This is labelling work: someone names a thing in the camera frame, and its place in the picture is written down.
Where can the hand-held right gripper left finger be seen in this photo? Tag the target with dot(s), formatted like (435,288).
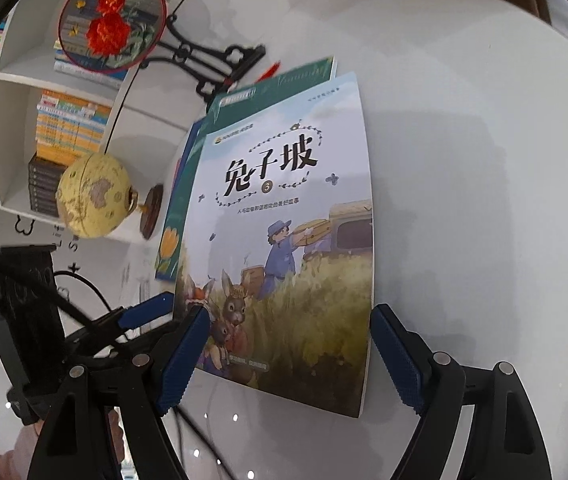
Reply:
(189,355)

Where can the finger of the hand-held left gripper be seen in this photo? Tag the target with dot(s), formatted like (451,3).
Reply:
(149,310)

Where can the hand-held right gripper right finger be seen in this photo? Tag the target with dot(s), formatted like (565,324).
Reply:
(398,360)

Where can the rabbit field cover book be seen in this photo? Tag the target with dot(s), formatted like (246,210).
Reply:
(274,200)

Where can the set of dark grey books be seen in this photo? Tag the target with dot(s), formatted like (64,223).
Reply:
(41,185)

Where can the yellow desk globe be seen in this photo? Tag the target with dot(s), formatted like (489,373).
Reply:
(94,195)

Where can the dark green cover book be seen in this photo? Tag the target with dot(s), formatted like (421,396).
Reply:
(274,87)

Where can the black carved fan stand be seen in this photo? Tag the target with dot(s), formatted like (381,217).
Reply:
(204,57)

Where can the red tassel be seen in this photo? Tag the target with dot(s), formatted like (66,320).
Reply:
(269,71)

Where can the round embroidered flower fan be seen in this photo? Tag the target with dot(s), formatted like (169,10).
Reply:
(109,20)

